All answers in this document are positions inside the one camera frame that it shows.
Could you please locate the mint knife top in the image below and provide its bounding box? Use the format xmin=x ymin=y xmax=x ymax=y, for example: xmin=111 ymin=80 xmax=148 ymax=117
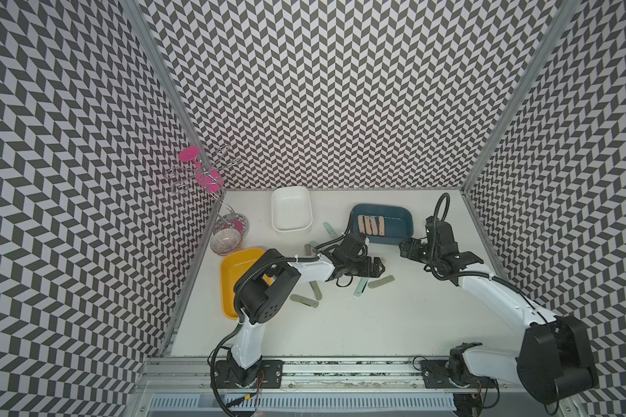
xmin=323 ymin=222 xmax=339 ymax=239

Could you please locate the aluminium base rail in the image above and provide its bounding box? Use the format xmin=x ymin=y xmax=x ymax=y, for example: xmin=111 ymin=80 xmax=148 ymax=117
xmin=131 ymin=356 xmax=526 ymax=394

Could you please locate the yellow storage box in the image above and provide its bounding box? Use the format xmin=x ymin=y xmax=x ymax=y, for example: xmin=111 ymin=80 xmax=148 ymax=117
xmin=220 ymin=248 xmax=265 ymax=321

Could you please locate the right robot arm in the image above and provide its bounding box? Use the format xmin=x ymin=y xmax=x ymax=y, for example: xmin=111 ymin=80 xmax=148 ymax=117
xmin=399 ymin=193 xmax=599 ymax=405

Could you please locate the mint knife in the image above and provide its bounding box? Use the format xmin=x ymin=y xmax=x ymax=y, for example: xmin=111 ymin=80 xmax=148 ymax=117
xmin=354 ymin=277 xmax=370 ymax=298
xmin=323 ymin=222 xmax=339 ymax=239

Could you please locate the olive knife vertical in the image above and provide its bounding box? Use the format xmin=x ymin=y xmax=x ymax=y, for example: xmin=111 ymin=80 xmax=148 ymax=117
xmin=310 ymin=281 xmax=323 ymax=302

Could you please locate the dark teal storage box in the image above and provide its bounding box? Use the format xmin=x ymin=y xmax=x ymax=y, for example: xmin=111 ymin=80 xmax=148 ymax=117
xmin=351 ymin=203 xmax=414 ymax=245

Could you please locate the white storage box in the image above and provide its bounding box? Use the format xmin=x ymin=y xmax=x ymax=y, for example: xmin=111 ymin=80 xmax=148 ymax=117
xmin=271 ymin=186 xmax=313 ymax=233

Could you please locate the mint knife lower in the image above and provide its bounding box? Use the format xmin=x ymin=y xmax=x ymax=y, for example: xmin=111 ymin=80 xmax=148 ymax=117
xmin=354 ymin=277 xmax=370 ymax=298

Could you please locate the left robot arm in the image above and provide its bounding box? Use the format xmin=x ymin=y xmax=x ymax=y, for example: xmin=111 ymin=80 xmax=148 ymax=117
xmin=208 ymin=231 xmax=386 ymax=416

